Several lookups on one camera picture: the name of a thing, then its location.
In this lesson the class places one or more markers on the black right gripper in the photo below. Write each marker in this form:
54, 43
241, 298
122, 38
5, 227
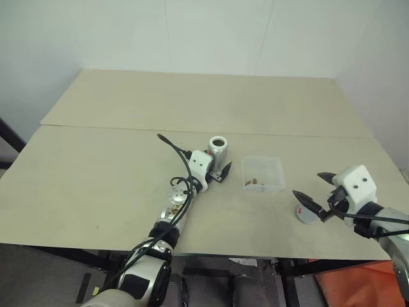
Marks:
338, 196

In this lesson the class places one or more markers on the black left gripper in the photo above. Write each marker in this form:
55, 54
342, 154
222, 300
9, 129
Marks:
216, 176

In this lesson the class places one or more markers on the silver metal cup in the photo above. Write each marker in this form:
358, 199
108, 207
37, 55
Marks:
219, 154

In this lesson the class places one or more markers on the grey round lid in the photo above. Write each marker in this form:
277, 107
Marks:
305, 216

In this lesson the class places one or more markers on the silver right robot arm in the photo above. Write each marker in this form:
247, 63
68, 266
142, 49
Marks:
399, 256

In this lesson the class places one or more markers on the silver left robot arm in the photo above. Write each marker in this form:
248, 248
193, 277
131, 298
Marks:
140, 265

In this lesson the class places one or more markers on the clear plastic container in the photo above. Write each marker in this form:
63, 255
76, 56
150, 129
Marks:
268, 169

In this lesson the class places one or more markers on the white paper scrap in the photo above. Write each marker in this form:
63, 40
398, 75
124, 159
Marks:
244, 261

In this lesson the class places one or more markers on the orange floor mat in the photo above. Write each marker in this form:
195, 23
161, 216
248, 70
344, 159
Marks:
351, 284

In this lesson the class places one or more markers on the short black tape strip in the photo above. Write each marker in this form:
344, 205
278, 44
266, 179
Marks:
84, 287

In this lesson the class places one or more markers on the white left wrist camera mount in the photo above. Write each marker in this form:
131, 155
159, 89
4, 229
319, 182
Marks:
198, 161

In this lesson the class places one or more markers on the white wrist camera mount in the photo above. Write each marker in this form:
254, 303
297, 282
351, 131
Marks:
354, 182
198, 161

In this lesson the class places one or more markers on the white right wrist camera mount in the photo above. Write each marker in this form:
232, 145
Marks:
354, 182

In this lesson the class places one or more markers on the black metal table frame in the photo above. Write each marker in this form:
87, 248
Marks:
289, 281

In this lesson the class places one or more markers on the dark furniture frame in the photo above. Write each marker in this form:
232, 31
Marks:
12, 137

